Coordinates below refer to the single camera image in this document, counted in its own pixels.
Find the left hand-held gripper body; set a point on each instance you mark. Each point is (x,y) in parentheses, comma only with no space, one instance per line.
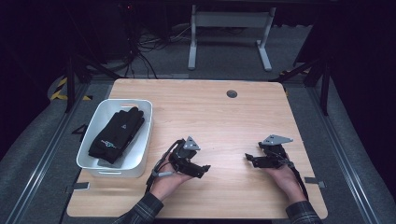
(183,155)

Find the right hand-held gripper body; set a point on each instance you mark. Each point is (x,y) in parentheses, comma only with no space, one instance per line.
(274,154)

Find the white plastic bin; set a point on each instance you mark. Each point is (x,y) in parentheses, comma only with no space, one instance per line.
(138,146)

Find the person's left hand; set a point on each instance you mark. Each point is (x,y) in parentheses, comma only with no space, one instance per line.
(169,183)

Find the person's right hand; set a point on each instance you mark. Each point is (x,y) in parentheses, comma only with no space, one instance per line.
(286,180)

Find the grey round table grommet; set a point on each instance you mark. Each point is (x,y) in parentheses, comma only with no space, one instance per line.
(232,93)

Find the black metal stand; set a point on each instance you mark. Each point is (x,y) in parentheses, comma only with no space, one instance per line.
(71,84)
(324,87)

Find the black floor tape mark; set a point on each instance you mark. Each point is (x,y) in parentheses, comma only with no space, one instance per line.
(81,132)

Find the yellow black hazard tape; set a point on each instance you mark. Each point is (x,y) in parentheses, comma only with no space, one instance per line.
(59,90)

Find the metal floor rail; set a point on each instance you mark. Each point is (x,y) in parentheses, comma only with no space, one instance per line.
(46,155)
(342,155)

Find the white metal desk frame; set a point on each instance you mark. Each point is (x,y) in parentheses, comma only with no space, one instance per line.
(230,19)

